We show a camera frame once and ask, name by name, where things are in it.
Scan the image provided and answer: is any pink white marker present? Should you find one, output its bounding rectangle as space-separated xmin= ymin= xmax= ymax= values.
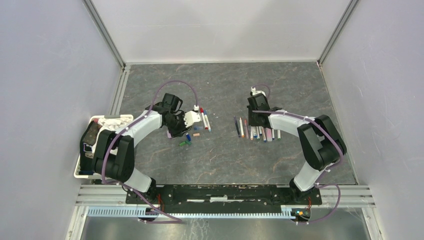
xmin=244 ymin=119 xmax=250 ymax=139

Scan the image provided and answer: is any orange marker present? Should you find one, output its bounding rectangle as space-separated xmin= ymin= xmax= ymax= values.
xmin=249 ymin=126 xmax=255 ymax=140

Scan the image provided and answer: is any white long nib marker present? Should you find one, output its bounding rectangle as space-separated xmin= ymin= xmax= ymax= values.
xmin=239 ymin=117 xmax=245 ymax=138

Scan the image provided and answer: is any dark navy thin pen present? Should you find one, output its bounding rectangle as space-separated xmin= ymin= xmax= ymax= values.
xmin=233 ymin=116 xmax=242 ymax=138

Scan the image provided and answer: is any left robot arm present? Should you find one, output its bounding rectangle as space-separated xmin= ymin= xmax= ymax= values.
xmin=91 ymin=93 xmax=190 ymax=204

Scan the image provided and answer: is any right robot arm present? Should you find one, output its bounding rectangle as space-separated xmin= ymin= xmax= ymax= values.
xmin=247 ymin=92 xmax=347 ymax=204

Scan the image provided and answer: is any crumpled white cloth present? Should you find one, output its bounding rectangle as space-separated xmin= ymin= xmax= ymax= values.
xmin=97 ymin=116 xmax=134 ymax=132

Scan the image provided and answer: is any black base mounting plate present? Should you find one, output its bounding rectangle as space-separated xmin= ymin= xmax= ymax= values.
xmin=144 ymin=184 xmax=323 ymax=214

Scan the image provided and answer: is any black box in basket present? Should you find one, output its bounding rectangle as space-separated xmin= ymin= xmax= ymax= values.
xmin=78 ymin=120 xmax=101 ymax=175

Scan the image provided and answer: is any white plastic basket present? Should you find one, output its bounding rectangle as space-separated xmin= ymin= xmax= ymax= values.
xmin=73 ymin=114 xmax=134 ymax=180

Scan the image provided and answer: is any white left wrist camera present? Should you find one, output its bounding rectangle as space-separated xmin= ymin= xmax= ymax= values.
xmin=183 ymin=111 xmax=202 ymax=128

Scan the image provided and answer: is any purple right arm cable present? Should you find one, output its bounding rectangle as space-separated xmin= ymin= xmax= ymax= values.
xmin=251 ymin=84 xmax=345 ymax=224

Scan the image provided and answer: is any slotted cable duct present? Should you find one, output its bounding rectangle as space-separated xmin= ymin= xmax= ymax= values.
xmin=86 ymin=206 xmax=311 ymax=220

